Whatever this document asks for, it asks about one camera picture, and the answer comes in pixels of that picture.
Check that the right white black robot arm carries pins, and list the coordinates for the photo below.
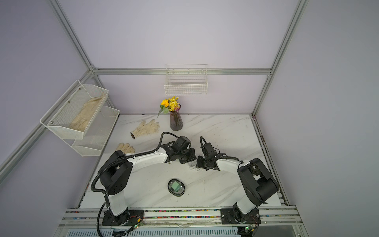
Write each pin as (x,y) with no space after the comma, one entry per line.
(257,181)

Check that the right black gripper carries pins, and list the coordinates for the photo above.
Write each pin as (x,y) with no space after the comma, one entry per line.
(200,164)

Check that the green charger plug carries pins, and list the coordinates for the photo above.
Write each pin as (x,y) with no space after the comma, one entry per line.
(176,186)

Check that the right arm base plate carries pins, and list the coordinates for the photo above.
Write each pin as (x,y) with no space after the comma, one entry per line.
(233,216)

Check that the white wire wall basket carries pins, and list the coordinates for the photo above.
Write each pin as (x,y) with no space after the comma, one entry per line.
(186,79)

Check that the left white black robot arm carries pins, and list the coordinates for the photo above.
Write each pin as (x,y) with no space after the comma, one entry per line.
(112,178)

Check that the beige glove in bin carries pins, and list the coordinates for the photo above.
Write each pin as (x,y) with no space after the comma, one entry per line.
(81,121)

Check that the white mesh shelf bin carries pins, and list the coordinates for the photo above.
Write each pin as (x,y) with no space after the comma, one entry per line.
(59,117)
(98,133)

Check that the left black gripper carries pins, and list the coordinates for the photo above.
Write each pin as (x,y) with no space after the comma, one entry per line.
(192,156)

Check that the yellow flower bouquet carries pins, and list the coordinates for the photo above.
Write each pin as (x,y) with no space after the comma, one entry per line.
(169,105)

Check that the beige leather glove on table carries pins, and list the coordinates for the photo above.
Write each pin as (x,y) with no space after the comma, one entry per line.
(126,148)

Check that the white knit glove on table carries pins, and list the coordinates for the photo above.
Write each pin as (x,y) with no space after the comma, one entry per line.
(145,128)

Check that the aluminium front rail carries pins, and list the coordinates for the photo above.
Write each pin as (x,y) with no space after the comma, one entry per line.
(272,221)

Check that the dark glass flower vase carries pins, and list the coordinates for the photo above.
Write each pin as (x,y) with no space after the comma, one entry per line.
(176,122)

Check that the lower white mesh shelf bin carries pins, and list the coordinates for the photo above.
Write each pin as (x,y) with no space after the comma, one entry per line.
(98,133)

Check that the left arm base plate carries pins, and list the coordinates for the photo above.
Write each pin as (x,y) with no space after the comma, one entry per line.
(127,218)

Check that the upper white mesh shelf bin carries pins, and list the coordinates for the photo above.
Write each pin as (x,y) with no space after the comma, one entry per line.
(59,117)

